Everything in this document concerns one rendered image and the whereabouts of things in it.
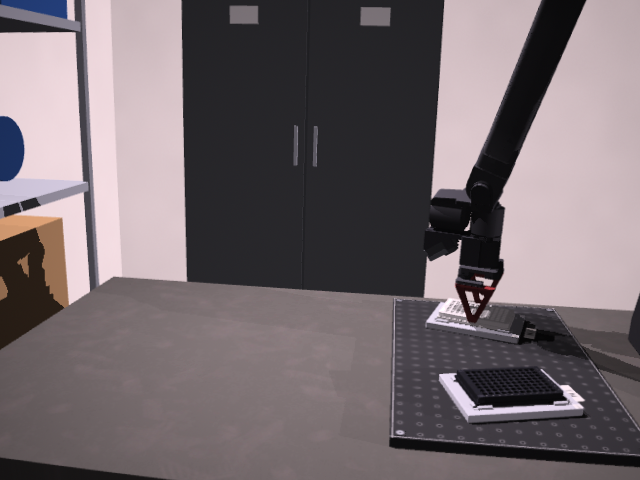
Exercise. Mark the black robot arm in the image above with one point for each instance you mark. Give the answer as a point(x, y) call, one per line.
point(451, 209)

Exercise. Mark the white well plate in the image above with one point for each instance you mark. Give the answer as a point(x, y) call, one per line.
point(492, 317)

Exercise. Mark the white label plate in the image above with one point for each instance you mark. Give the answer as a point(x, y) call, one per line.
point(573, 394)

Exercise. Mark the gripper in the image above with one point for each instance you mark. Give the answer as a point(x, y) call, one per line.
point(490, 265)

